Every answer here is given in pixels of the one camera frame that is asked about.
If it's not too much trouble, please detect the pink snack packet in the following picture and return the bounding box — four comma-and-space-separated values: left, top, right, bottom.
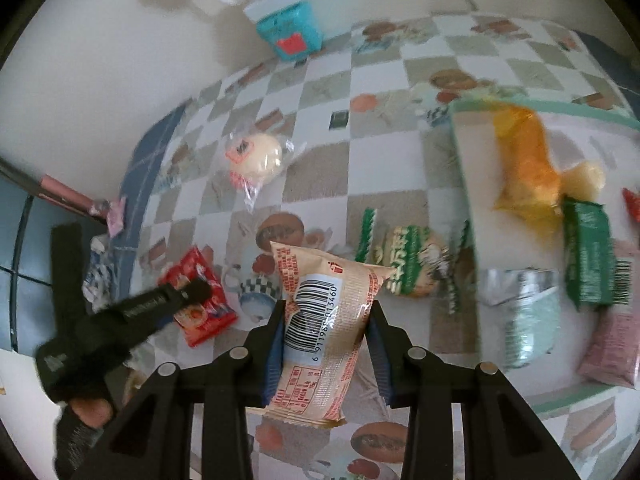
577, 240, 640, 388

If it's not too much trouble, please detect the red snack packet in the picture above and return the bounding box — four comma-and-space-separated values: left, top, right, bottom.
159, 246, 238, 348

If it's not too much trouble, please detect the checkered printed cloth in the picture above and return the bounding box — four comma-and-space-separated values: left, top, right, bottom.
127, 10, 640, 480

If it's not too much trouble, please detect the pink rod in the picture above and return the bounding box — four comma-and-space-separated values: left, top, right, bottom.
42, 174, 128, 236

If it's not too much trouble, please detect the blue white patterned cloth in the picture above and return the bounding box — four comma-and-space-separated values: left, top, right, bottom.
82, 234, 132, 306

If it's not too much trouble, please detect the bun in clear wrapper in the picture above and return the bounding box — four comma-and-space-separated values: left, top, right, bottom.
220, 132, 298, 208

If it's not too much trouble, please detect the green white snack packet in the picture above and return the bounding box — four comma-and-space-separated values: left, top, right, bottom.
357, 207, 473, 316

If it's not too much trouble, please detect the teal box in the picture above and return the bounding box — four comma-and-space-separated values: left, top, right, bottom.
256, 2, 325, 63

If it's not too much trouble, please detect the beige snack packet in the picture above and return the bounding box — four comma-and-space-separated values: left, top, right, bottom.
262, 241, 396, 428

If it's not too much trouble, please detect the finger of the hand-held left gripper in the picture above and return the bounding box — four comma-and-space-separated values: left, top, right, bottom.
112, 280, 213, 336

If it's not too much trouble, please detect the red candy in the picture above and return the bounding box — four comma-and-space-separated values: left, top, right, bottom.
621, 187, 640, 223

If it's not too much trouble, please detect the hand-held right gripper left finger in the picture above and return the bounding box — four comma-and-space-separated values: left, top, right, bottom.
102, 300, 288, 480

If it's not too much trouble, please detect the orange snack bag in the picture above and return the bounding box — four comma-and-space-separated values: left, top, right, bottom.
492, 102, 566, 233

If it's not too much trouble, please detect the white tray with teal rim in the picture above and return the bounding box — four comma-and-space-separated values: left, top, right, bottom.
447, 99, 640, 418

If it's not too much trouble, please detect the dark green snack packet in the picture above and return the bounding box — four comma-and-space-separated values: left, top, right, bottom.
562, 197, 621, 311

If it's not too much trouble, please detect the silver mint snack packet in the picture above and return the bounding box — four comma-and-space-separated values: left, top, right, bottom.
480, 267, 563, 368

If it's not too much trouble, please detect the person's left hand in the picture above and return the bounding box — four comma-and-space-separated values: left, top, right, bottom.
54, 395, 117, 480

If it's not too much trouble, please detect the cream bun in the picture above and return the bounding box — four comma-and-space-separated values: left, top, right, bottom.
562, 160, 606, 201

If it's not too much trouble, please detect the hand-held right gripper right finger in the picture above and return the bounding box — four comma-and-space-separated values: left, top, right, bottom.
365, 301, 571, 480

